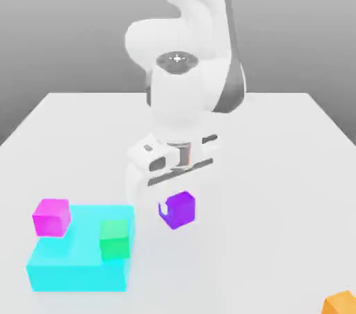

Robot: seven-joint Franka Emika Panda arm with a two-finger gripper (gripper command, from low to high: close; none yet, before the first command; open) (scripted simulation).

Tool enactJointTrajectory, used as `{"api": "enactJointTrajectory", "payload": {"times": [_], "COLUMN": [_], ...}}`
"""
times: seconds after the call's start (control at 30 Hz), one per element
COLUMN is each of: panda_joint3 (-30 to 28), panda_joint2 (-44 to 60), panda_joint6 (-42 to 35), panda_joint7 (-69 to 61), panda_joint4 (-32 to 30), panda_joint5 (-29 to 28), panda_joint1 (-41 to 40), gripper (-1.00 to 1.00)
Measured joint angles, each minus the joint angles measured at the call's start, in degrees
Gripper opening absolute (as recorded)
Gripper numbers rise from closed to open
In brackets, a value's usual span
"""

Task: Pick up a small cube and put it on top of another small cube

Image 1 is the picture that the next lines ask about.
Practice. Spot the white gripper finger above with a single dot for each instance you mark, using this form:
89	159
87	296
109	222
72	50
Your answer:
165	209

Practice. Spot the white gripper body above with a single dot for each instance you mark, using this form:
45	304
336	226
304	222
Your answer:
183	180

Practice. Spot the small purple cube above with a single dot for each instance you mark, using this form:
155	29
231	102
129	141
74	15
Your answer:
180	211

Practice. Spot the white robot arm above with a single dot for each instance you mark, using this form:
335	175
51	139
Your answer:
183	96

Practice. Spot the small green cube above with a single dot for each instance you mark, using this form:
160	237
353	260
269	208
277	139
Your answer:
114	244

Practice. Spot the small magenta cube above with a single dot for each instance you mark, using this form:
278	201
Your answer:
51	218

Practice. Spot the small orange cube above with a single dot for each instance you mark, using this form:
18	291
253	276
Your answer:
340	304

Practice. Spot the large cyan box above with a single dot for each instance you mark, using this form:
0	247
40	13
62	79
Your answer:
78	269

